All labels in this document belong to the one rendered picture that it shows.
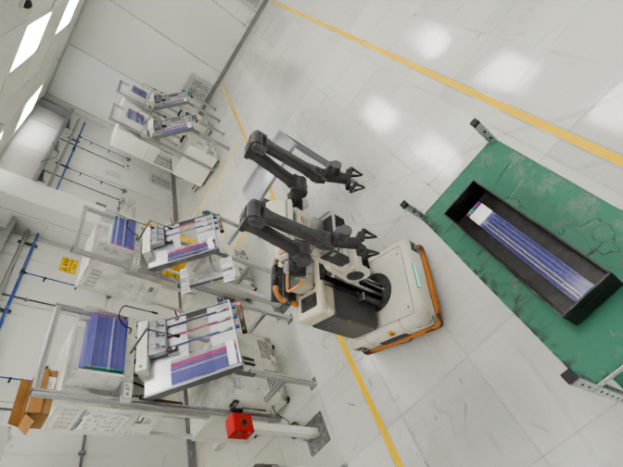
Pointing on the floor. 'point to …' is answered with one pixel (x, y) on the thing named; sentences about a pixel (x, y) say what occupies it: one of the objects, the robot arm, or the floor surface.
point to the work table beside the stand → (253, 189)
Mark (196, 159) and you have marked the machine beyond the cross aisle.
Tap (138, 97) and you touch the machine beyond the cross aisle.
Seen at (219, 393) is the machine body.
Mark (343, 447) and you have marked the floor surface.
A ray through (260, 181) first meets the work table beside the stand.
